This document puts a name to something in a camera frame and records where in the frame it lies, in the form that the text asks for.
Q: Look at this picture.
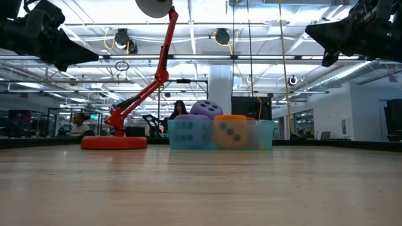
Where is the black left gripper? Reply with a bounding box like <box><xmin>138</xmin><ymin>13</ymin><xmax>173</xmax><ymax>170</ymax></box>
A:
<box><xmin>30</xmin><ymin>26</ymin><xmax>100</xmax><ymax>72</ymax></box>

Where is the red desk lamp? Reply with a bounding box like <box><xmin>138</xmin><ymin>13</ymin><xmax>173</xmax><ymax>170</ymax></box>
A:
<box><xmin>80</xmin><ymin>0</ymin><xmax>179</xmax><ymax>150</ymax></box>

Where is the black hanging cable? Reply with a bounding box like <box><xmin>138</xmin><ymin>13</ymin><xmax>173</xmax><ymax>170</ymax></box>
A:
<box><xmin>246</xmin><ymin>0</ymin><xmax>254</xmax><ymax>98</ymax></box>

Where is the long ceiling light strip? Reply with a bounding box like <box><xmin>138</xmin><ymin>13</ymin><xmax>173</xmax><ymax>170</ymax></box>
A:
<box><xmin>99</xmin><ymin>55</ymin><xmax>324</xmax><ymax>61</ymax></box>

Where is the black power adapter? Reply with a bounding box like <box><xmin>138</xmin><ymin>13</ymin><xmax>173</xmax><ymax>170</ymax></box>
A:
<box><xmin>125</xmin><ymin>126</ymin><xmax>146</xmax><ymax>137</ymax></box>

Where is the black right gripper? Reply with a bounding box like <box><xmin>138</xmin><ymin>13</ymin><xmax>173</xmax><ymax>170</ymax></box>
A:
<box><xmin>305</xmin><ymin>0</ymin><xmax>396</xmax><ymax>67</ymax></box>

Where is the person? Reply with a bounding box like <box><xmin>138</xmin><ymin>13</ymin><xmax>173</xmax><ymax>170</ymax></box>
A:
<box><xmin>67</xmin><ymin>112</ymin><xmax>91</xmax><ymax>137</ymax></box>
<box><xmin>168</xmin><ymin>99</ymin><xmax>189</xmax><ymax>121</ymax></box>

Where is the black cabinet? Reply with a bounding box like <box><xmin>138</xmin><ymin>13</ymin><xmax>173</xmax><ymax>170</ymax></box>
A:
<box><xmin>231</xmin><ymin>96</ymin><xmax>273</xmax><ymax>121</ymax></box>

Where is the teal translucent plastic bin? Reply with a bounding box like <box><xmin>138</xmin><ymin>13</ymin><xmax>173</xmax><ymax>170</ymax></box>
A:
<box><xmin>167</xmin><ymin>119</ymin><xmax>276</xmax><ymax>151</ymax></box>

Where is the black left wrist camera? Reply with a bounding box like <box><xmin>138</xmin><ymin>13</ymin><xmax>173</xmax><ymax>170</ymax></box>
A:
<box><xmin>23</xmin><ymin>0</ymin><xmax>66</xmax><ymax>30</ymax></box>

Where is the large purple foam die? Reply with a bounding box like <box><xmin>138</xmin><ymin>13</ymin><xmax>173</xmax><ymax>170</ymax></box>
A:
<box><xmin>189</xmin><ymin>99</ymin><xmax>224</xmax><ymax>121</ymax></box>
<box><xmin>171</xmin><ymin>114</ymin><xmax>212</xmax><ymax>150</ymax></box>

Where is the yellow hanging cable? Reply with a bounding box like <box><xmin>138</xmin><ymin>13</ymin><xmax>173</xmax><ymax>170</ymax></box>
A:
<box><xmin>278</xmin><ymin>0</ymin><xmax>295</xmax><ymax>134</ymax></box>

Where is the large orange foam die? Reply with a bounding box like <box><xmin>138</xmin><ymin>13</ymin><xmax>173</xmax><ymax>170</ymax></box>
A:
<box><xmin>213</xmin><ymin>114</ymin><xmax>248</xmax><ymax>149</ymax></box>

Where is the dark computer monitor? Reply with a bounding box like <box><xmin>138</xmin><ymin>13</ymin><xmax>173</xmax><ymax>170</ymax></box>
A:
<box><xmin>8</xmin><ymin>109</ymin><xmax>32</xmax><ymax>123</ymax></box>

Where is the white building column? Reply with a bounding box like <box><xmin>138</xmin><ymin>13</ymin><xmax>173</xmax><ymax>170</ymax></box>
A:
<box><xmin>209</xmin><ymin>65</ymin><xmax>233</xmax><ymax>116</ymax></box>

